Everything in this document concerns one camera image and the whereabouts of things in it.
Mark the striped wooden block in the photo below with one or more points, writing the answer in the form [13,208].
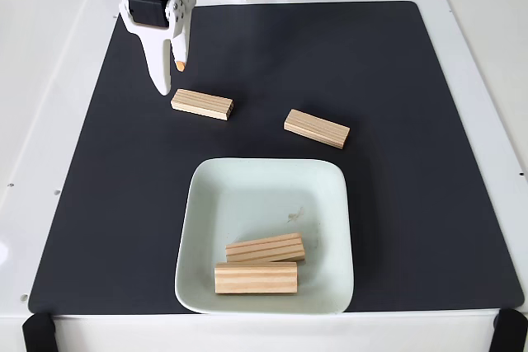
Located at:
[317,128]
[202,104]

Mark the grooved wooden block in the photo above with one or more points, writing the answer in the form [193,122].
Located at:
[266,248]

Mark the smooth wooden block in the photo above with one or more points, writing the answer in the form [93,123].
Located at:
[255,278]

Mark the pale green square plate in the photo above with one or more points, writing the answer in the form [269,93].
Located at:
[321,203]

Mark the black rubber mat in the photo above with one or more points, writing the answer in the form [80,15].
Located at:
[123,203]

